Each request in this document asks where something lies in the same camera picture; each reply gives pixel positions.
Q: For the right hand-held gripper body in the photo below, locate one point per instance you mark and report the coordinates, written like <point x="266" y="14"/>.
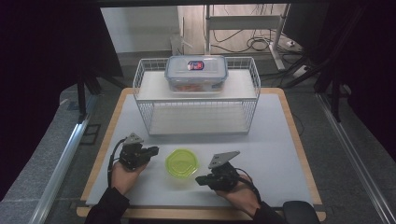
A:
<point x="224" y="174"/>

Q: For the black metal stand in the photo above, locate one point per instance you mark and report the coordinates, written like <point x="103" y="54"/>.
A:
<point x="335" y="99"/>
<point x="82" y="96"/>

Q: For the black square floor frame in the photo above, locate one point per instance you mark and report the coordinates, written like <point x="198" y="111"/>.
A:
<point x="91" y="133"/>

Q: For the white power strip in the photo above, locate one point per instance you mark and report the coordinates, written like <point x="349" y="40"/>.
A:
<point x="300" y="71"/>

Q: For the person's right hand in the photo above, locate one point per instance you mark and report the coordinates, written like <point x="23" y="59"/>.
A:
<point x="241" y="197"/>

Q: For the aluminium rail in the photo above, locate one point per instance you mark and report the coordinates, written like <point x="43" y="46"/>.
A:
<point x="60" y="168"/>
<point x="355" y="161"/>

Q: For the person's left hand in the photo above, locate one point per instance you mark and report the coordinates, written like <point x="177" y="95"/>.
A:
<point x="126" y="179"/>

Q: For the white table mat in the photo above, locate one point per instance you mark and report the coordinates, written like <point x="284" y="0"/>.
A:
<point x="264" y="149"/>

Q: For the black curtain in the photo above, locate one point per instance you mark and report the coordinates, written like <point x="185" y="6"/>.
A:
<point x="367" y="62"/>
<point x="46" y="62"/>

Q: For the white metal desk frame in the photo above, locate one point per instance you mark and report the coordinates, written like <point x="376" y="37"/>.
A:
<point x="243" y="22"/>

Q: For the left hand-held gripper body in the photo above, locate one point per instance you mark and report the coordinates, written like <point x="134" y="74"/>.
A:
<point x="132" y="155"/>

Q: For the green round container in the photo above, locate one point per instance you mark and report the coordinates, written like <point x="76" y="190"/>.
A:
<point x="182" y="163"/>

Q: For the clear rectangular food container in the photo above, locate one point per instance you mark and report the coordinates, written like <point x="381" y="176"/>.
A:
<point x="196" y="73"/>

